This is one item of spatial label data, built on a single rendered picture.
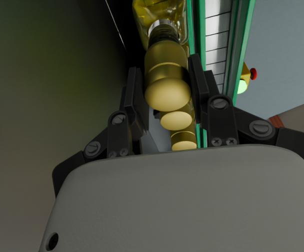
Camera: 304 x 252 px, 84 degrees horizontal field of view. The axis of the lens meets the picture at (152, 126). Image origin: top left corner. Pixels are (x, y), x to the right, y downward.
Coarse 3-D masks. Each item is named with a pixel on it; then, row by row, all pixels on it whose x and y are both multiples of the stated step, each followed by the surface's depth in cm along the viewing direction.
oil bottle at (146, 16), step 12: (132, 0) 18; (144, 0) 16; (156, 0) 16; (168, 0) 16; (180, 0) 16; (132, 12) 17; (144, 12) 16; (156, 12) 16; (168, 12) 16; (180, 12) 16; (144, 24) 17; (180, 24) 17; (144, 36) 18; (180, 36) 18; (144, 48) 19
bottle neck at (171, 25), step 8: (152, 24) 16; (160, 24) 15; (168, 24) 15; (152, 32) 15; (160, 32) 15; (168, 32) 15; (176, 32) 16; (152, 40) 14; (160, 40) 14; (176, 40) 14
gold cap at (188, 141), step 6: (192, 120) 24; (192, 126) 23; (174, 132) 22; (180, 132) 22; (186, 132) 22; (192, 132) 22; (174, 138) 22; (180, 138) 21; (186, 138) 21; (192, 138) 21; (174, 144) 21; (180, 144) 21; (186, 144) 21; (192, 144) 21
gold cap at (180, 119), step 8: (160, 112) 18; (168, 112) 17; (176, 112) 16; (184, 112) 16; (160, 120) 18; (168, 120) 17; (176, 120) 17; (184, 120) 17; (168, 128) 19; (176, 128) 19
